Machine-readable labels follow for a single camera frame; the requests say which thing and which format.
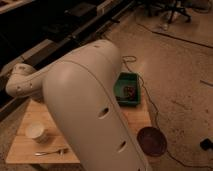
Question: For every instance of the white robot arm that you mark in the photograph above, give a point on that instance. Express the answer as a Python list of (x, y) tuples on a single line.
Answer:
[(78, 90)]

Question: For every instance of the white paper cup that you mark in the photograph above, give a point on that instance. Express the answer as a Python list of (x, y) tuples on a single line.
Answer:
[(37, 132)]

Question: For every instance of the green plastic bin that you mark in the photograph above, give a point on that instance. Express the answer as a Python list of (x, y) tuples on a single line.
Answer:
[(127, 90)]

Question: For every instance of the dark red plate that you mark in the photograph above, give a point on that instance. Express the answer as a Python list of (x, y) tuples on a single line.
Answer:
[(152, 141)]

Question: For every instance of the silver fork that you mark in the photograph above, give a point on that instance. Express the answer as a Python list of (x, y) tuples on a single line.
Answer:
[(59, 151)]

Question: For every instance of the black office chair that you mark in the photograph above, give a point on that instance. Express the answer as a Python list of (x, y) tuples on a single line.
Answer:
[(155, 7)]

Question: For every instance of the black box on floor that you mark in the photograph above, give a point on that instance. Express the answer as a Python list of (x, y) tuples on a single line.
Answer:
[(206, 144)]

